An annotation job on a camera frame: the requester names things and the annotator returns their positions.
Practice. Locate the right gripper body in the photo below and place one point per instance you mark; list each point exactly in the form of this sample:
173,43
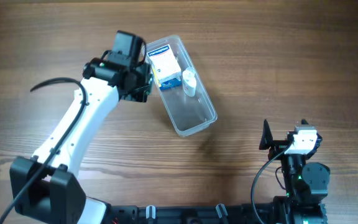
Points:
279,147

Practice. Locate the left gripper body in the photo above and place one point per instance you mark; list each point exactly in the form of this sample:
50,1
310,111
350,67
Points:
142,86

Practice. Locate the white Hansaplast box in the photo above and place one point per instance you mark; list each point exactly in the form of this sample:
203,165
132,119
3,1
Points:
165,64

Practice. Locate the blue VapoDrops box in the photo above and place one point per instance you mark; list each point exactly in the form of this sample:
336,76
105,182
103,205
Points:
169,84

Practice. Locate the small white lotion bottle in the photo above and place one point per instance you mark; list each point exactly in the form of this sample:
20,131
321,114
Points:
189,81

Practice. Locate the clear plastic container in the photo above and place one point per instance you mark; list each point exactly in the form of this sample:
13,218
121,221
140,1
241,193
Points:
188,115

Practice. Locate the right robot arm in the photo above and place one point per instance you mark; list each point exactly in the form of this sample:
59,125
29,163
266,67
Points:
306,184

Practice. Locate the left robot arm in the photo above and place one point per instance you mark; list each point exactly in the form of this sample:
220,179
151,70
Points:
45,186

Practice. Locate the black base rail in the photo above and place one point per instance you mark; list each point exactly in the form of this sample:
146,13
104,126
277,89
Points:
241,214

